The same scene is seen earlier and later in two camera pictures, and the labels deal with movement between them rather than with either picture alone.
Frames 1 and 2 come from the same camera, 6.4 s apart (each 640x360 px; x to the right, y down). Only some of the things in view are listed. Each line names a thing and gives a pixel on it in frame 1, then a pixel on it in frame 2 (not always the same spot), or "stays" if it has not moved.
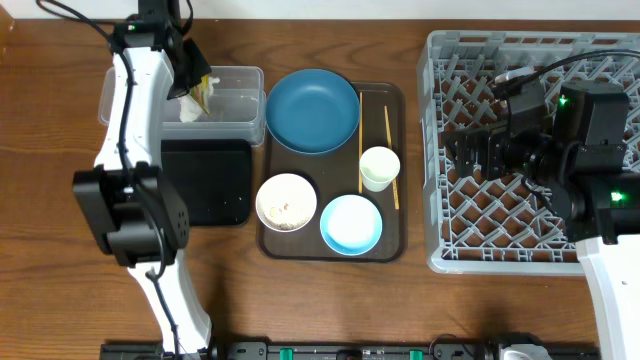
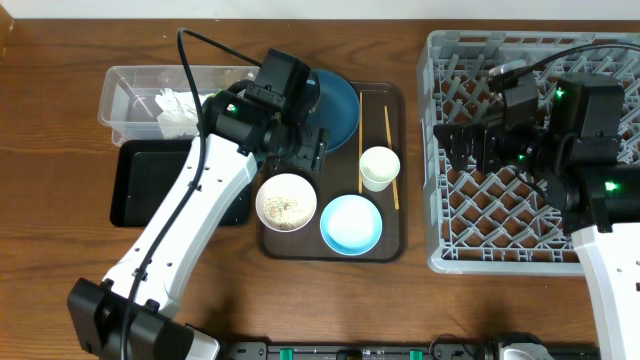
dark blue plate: (313, 111) stays
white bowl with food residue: (286, 202) stays
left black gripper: (202, 65) to (314, 156)
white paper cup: (378, 166) stays
